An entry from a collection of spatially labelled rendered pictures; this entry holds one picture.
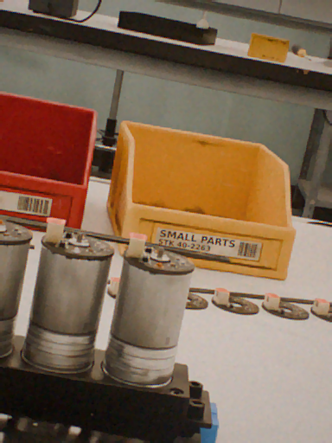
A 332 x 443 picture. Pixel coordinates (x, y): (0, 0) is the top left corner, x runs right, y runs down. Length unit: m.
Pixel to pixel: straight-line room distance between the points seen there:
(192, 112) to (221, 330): 4.24
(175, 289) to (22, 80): 4.44
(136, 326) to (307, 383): 0.12
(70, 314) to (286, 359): 0.15
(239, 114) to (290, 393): 4.30
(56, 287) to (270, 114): 4.40
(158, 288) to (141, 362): 0.03
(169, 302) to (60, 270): 0.04
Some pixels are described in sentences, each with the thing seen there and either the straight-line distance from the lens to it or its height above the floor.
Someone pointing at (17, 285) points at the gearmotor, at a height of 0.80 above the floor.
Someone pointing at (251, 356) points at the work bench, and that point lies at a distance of 0.45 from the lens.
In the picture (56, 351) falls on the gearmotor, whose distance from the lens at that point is 0.34.
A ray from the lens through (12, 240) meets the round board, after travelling 0.33.
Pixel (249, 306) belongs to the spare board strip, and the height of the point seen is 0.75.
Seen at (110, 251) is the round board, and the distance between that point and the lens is 0.34.
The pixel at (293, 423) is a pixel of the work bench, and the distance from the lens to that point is 0.40.
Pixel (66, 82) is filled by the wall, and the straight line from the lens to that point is 4.73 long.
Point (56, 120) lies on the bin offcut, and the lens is 0.69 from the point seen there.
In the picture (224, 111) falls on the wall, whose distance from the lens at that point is 4.70.
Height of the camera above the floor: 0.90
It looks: 14 degrees down
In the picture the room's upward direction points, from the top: 11 degrees clockwise
